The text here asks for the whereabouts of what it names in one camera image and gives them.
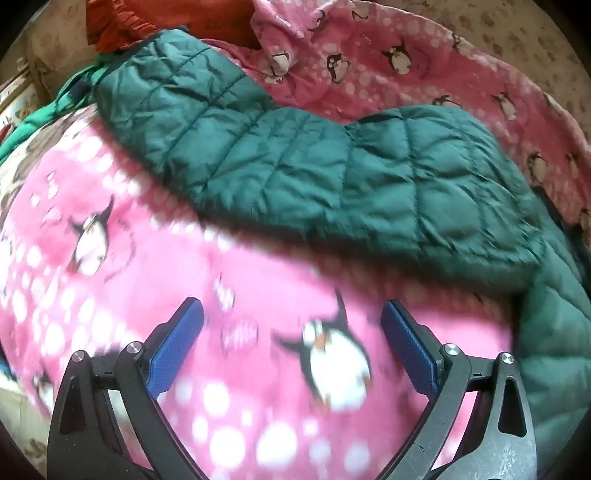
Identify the green quilted puffer jacket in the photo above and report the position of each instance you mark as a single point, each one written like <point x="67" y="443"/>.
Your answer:
<point x="427" y="187"/>

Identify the pink penguin fleece blanket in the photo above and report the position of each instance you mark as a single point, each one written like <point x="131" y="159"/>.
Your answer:
<point x="292" y="376"/>

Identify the bright green garment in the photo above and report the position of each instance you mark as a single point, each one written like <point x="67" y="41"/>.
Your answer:
<point x="77" y="92"/>

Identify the floral cream bed headboard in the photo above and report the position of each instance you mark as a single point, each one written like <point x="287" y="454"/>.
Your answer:
<point x="523" y="35"/>

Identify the red ruffled pillow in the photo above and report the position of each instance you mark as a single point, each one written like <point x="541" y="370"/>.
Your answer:
<point x="113" y="25"/>

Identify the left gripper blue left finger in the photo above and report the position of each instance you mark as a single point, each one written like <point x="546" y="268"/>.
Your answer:
<point x="85" y="441"/>

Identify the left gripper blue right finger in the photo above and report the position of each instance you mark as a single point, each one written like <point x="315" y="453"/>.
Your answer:
<point x="498" y="442"/>

